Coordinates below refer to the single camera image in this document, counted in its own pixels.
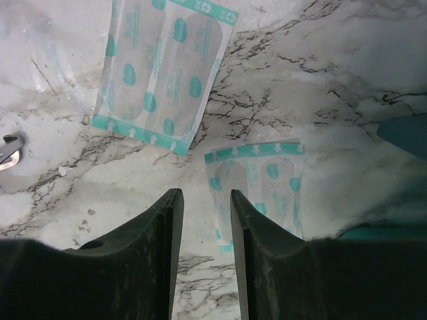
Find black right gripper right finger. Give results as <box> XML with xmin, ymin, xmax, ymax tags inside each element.
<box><xmin>230</xmin><ymin>190</ymin><xmax>426</xmax><ymax>319</ymax></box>

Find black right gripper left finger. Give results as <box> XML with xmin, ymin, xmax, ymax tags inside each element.
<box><xmin>1</xmin><ymin>189</ymin><xmax>184</xmax><ymax>319</ymax></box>

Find small clear teal packet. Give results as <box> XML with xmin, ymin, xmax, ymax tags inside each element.
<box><xmin>91</xmin><ymin>1</ymin><xmax>239</xmax><ymax>156</ymax></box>

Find teal medicine box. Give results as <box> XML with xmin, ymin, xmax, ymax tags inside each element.
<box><xmin>339</xmin><ymin>116</ymin><xmax>426</xmax><ymax>240</ymax></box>

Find black handled scissors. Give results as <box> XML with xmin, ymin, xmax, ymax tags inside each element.
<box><xmin>0</xmin><ymin>133</ymin><xmax>25</xmax><ymax>171</ymax></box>

